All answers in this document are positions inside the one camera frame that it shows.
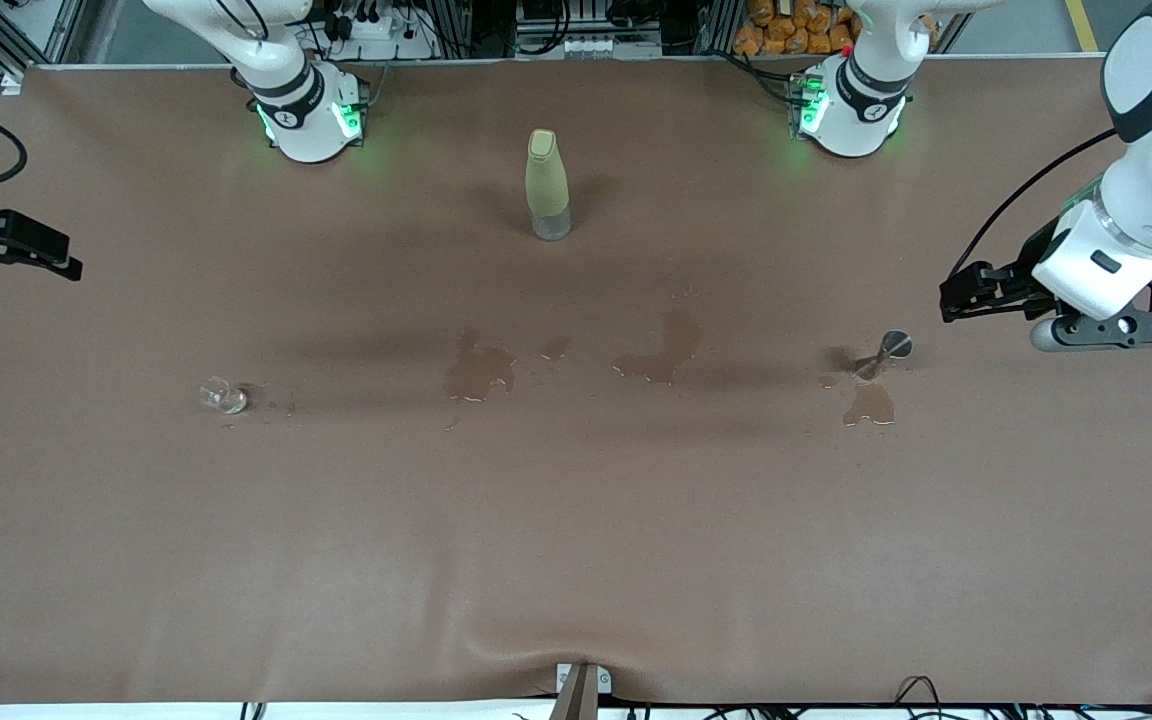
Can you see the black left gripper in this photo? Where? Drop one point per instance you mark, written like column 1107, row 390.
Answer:
column 1022, row 274

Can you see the steel cocktail jigger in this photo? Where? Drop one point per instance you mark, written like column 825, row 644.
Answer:
column 896, row 345

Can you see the clear glass measuring cup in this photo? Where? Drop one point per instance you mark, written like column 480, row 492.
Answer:
column 226, row 400

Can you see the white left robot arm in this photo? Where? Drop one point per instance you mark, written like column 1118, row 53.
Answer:
column 851, row 125

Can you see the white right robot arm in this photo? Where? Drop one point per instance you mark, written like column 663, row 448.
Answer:
column 306, row 125

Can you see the orange packaged goods pile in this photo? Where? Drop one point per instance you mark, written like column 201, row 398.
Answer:
column 786, row 35

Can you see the white power strip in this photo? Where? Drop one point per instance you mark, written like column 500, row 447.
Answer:
column 376, row 28

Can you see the small brown liquid puddle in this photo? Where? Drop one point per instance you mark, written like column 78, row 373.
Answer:
column 556, row 348

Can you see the yellow-green plastic bottle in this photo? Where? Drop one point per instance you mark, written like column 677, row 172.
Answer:
column 548, row 180

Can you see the white terminal strip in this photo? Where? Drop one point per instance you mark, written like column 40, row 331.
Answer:
column 591, row 45

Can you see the brown table mat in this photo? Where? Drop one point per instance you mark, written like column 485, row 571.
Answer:
column 576, row 550

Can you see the black equipment box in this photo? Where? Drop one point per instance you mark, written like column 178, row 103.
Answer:
column 546, row 10

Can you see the metal table clamp bracket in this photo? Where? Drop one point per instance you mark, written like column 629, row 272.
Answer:
column 581, row 695

